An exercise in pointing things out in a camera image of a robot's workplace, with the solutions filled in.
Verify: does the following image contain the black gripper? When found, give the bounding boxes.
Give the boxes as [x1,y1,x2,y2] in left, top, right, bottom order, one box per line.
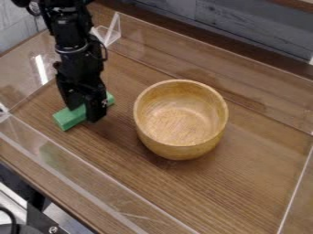
[53,45,107,122]

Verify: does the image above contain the green rectangular block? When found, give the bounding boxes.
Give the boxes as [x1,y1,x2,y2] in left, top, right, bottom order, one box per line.
[52,91,115,131]

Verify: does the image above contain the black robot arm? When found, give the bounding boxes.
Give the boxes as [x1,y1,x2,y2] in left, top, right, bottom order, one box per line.
[11,0,107,122]

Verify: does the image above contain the brown wooden bowl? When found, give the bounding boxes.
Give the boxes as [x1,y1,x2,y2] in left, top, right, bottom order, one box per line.
[134,80,229,161]

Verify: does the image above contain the clear acrylic corner bracket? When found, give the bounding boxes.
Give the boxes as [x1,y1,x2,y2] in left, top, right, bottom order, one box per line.
[91,13,120,48]

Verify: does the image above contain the clear acrylic tray wall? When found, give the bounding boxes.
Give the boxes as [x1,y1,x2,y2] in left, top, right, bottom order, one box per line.
[0,16,313,234]

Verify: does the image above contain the black metal mount with bolt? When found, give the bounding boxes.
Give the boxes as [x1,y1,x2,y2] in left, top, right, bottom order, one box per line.
[27,209,68,234]

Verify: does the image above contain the black cable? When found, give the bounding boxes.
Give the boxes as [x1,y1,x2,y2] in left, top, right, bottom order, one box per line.
[0,207,17,234]

